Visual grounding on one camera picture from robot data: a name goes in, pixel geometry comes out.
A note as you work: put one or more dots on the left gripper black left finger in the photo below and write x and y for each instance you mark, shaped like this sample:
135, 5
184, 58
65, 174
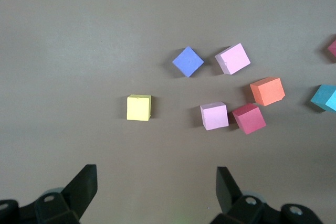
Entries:
78, 192

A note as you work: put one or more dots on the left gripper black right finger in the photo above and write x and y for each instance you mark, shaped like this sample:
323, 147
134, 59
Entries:
231, 197

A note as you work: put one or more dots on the red foam cube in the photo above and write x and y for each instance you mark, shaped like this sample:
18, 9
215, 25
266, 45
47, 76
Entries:
249, 119
333, 47

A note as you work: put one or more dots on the orange foam cube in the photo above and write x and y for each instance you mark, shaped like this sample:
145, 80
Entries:
267, 91

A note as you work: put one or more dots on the teal foam cube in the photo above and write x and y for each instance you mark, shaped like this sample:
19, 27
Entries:
324, 98

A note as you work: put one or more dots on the pink foam cube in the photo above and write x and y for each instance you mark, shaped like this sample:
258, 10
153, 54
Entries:
214, 116
233, 58

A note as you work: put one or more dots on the yellow foam cube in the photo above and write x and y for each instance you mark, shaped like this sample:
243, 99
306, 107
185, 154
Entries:
137, 108

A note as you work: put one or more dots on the purple foam cube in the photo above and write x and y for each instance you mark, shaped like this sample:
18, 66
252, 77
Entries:
188, 61

